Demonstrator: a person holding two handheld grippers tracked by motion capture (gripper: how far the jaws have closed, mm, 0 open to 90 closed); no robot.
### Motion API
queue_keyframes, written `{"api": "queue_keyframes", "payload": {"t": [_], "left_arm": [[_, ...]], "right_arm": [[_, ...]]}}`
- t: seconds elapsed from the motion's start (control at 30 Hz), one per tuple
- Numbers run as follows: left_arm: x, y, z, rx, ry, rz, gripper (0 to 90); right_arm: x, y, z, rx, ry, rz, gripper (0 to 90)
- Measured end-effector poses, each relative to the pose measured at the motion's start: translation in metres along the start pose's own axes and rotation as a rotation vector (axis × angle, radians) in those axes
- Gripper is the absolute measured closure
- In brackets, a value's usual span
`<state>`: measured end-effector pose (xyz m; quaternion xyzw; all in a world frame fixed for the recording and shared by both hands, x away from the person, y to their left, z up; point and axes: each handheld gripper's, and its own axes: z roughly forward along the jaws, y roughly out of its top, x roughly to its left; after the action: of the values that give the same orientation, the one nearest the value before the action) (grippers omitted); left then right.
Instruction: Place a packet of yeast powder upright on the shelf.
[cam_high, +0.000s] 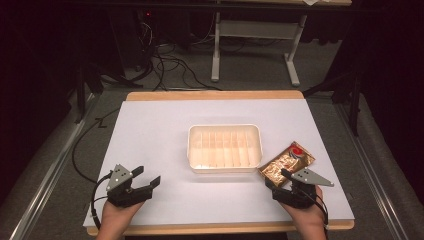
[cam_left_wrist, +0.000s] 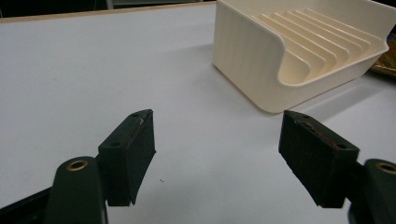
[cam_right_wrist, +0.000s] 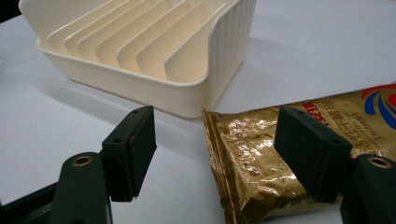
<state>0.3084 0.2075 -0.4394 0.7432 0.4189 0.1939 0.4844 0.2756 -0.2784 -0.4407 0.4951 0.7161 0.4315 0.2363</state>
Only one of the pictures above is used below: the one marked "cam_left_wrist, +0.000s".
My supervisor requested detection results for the brown patterned object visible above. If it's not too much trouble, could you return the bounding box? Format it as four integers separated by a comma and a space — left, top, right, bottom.
368, 32, 396, 78

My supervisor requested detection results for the cream plastic slotted rack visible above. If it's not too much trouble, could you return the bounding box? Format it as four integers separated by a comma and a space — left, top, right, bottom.
212, 0, 396, 114

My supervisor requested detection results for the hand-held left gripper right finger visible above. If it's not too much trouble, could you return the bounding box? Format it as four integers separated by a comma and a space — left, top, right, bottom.
278, 109, 361, 209

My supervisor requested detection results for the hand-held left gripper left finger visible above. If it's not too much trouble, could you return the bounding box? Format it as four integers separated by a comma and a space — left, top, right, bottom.
96, 108, 157, 207

